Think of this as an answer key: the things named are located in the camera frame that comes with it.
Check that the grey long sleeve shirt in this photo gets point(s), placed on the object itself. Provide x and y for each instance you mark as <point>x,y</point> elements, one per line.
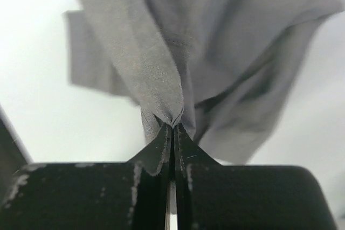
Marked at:
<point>221,68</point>

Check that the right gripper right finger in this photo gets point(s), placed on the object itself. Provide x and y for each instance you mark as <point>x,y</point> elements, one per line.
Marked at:
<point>214,196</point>

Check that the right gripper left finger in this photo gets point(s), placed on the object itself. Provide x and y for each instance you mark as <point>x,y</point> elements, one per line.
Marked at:
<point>129,195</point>

